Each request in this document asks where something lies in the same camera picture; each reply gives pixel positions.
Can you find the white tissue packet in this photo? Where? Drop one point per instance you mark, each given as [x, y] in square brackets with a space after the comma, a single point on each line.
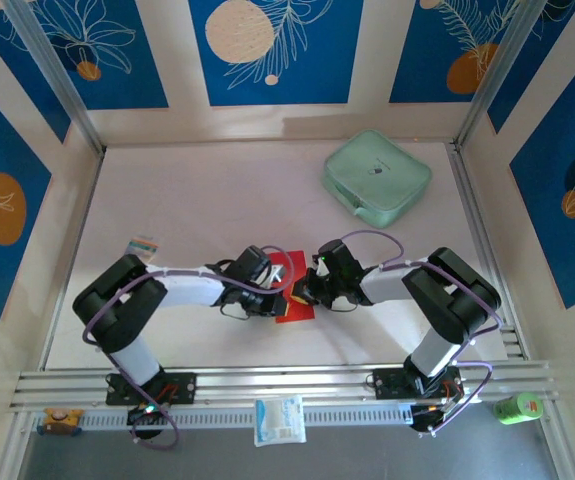
[279, 420]

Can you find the aluminium frame post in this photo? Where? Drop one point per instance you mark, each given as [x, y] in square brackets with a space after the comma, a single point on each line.
[497, 75]
[57, 75]

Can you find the red paper sheet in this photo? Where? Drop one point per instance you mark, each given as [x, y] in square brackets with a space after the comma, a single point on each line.
[297, 315]

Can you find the aluminium mounting rail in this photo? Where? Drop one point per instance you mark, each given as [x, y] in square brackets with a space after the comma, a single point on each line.
[277, 382]

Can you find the small yellow toy object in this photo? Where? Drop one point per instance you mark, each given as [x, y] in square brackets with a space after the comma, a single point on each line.
[62, 421]

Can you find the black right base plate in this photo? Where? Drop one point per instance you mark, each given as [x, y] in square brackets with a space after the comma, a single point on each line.
[387, 382]

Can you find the green bottle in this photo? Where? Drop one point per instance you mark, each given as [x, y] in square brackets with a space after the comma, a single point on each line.
[517, 409]

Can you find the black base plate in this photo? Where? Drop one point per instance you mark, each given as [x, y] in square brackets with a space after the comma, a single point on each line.
[184, 387]
[387, 382]

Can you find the small printed sachet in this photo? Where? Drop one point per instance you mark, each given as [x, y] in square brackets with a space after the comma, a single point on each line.
[142, 246]

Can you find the aluminium table edge rail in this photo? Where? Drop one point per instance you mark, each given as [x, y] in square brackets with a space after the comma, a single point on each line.
[472, 200]
[86, 210]

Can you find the mint green zip pouch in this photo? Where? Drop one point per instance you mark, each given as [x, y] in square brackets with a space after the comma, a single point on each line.
[377, 170]

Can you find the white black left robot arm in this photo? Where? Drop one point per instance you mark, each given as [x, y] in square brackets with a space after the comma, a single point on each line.
[187, 290]

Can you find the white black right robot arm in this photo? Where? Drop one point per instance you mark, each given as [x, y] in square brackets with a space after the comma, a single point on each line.
[392, 285]

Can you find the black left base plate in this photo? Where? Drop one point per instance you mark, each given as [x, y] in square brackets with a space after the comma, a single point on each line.
[184, 387]

